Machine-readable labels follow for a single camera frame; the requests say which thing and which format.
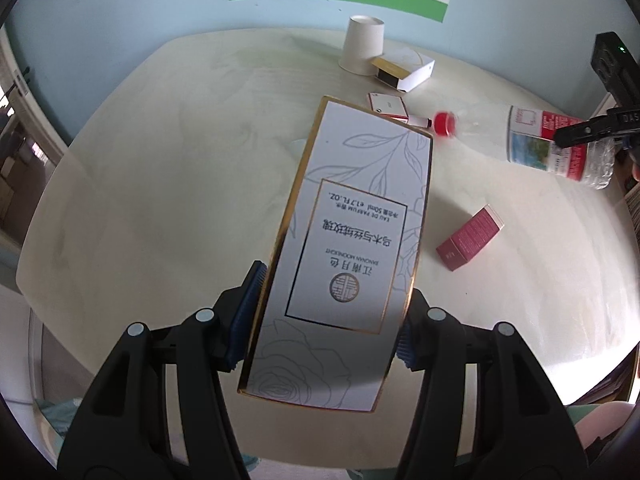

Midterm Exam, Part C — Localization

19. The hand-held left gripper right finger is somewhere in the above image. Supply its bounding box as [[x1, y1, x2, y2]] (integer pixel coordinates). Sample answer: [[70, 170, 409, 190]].
[[395, 287, 608, 480]]

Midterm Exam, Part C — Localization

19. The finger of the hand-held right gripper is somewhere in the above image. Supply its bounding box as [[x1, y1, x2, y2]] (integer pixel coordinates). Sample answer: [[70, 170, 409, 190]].
[[554, 109, 640, 149]]

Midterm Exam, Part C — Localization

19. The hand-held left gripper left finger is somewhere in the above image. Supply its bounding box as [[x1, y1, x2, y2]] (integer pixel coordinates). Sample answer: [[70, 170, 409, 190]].
[[57, 260, 266, 480]]

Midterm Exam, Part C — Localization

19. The clear plastic bottle red label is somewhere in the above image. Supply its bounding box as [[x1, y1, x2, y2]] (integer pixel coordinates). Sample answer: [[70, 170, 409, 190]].
[[432, 105, 617, 190]]

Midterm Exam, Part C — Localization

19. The white perfume box gold trim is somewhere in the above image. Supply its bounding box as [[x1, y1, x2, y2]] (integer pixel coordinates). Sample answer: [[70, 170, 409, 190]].
[[236, 95, 433, 413]]

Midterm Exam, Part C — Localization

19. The white box with gold flap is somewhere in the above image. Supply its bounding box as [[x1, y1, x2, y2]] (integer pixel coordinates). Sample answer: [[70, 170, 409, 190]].
[[371, 45, 436, 95]]

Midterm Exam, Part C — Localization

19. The white paper cup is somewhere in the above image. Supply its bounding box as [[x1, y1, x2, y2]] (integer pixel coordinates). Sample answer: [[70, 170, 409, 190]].
[[338, 15, 387, 77]]

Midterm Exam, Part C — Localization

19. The dark red box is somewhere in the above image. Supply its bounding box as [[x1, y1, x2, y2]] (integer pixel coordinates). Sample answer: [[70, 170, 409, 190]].
[[436, 204, 505, 272]]

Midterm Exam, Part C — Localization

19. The small white red box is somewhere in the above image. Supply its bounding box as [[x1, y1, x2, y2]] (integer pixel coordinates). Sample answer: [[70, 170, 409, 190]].
[[367, 92, 408, 120]]

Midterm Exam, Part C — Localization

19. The person's leg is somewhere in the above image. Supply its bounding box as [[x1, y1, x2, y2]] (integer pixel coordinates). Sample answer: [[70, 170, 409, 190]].
[[565, 400, 638, 461]]

